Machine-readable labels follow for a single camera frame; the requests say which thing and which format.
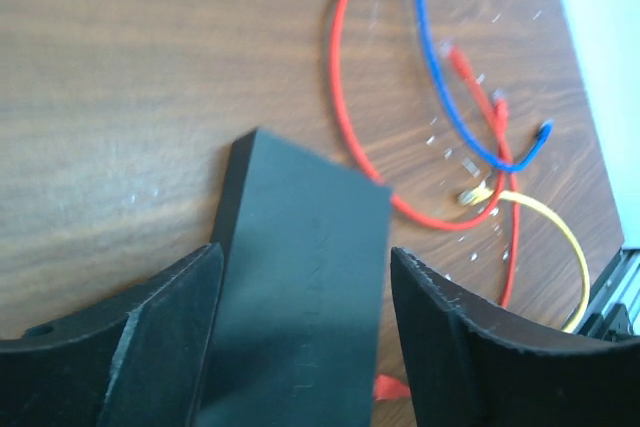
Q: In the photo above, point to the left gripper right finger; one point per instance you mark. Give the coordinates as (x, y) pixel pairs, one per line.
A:
(470, 362)

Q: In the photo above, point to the black network switch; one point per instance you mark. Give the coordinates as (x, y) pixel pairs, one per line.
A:
(305, 244)

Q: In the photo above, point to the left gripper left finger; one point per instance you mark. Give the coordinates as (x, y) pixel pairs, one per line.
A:
(134, 359)

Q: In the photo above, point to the aluminium frame rail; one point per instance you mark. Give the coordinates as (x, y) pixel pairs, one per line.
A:
(613, 310)

